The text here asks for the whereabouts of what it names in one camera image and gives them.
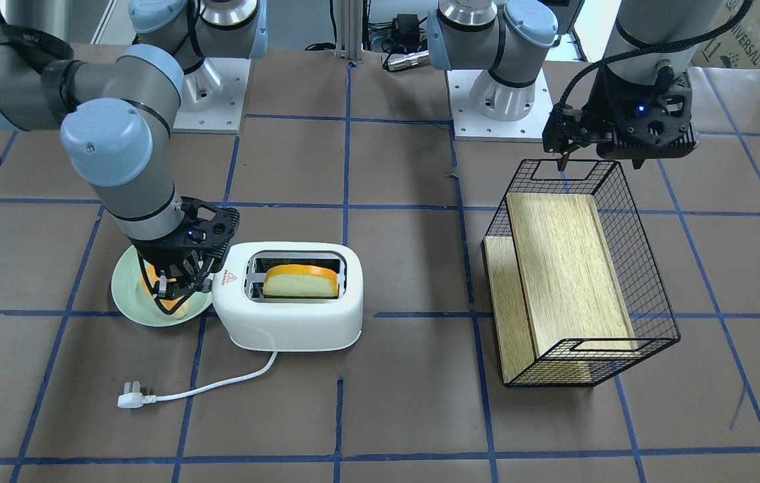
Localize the wooden shelf board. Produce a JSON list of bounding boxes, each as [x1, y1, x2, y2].
[[483, 193, 641, 387]]

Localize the cardboard box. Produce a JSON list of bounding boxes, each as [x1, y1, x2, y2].
[[692, 0, 760, 78]]

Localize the black wire basket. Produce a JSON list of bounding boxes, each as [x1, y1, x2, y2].
[[482, 159, 681, 388]]

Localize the bread slice in toaster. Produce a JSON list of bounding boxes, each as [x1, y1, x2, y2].
[[262, 264, 339, 299]]

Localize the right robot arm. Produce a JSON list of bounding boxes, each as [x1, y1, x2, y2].
[[0, 1, 267, 316]]

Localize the light green plate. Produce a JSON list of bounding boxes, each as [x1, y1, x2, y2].
[[111, 246, 212, 327]]

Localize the black cables and adapters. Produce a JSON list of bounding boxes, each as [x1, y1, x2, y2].
[[303, 13, 431, 72]]

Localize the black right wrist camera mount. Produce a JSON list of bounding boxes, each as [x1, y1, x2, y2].
[[175, 197, 239, 260]]

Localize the aluminium frame post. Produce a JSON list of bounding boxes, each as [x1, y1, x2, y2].
[[333, 1, 368, 64]]

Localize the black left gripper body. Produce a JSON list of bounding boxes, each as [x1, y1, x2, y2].
[[581, 101, 629, 151]]

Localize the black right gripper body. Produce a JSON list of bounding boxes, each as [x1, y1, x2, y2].
[[135, 235, 210, 282]]

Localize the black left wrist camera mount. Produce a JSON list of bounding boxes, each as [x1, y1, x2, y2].
[[590, 66, 698, 169]]

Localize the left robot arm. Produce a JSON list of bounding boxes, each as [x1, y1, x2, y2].
[[426, 1, 752, 169]]

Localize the white power cable with plug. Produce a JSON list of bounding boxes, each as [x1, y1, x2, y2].
[[117, 350, 280, 409]]

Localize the bread piece on plate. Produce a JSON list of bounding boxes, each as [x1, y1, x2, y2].
[[140, 260, 188, 319]]

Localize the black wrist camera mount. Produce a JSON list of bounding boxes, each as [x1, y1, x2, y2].
[[590, 66, 698, 169], [175, 197, 239, 260]]

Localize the white toaster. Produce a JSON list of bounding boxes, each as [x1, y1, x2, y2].
[[212, 241, 364, 352]]

